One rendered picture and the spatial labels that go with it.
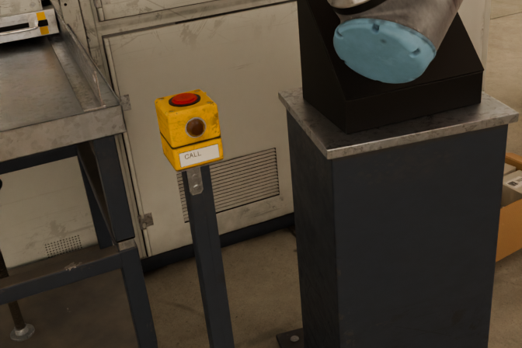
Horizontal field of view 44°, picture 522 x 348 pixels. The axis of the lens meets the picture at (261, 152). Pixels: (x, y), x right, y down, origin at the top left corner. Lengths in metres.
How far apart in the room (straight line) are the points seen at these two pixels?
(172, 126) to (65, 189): 1.05
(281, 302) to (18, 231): 0.81
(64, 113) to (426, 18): 0.64
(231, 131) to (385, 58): 1.10
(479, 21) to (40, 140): 1.67
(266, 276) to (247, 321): 0.21
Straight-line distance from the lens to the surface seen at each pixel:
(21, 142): 1.18
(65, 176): 1.96
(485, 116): 1.27
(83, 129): 1.18
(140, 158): 1.96
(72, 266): 1.33
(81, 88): 1.29
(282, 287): 2.02
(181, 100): 0.98
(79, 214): 2.03
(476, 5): 2.39
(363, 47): 0.98
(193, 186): 1.04
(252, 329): 1.89
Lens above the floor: 1.26
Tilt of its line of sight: 26 degrees down
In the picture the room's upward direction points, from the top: 6 degrees counter-clockwise
